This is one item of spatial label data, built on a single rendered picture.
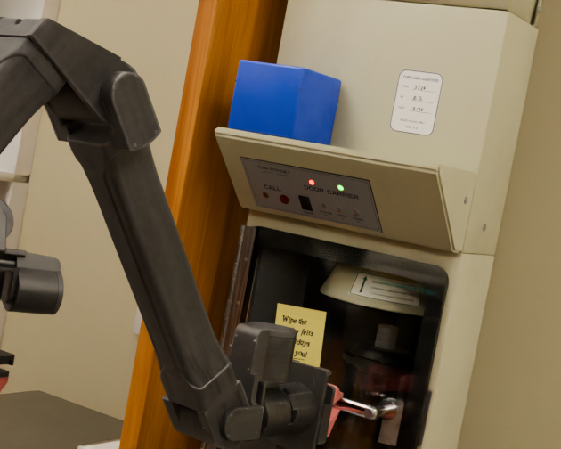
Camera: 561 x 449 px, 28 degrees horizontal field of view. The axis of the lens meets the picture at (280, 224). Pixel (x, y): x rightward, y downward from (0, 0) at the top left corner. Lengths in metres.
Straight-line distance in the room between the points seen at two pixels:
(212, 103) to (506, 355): 0.65
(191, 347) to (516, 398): 0.81
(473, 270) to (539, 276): 0.39
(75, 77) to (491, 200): 0.65
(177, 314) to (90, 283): 1.18
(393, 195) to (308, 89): 0.18
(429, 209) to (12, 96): 0.57
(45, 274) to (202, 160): 0.28
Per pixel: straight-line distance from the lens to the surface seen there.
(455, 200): 1.34
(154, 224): 1.07
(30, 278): 1.38
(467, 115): 1.40
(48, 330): 2.36
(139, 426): 1.54
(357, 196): 1.37
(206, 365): 1.15
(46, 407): 2.21
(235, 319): 1.53
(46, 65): 0.97
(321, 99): 1.43
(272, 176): 1.43
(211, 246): 1.57
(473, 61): 1.41
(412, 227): 1.37
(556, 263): 1.80
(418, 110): 1.43
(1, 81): 0.95
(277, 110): 1.40
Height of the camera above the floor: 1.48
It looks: 3 degrees down
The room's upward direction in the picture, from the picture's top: 10 degrees clockwise
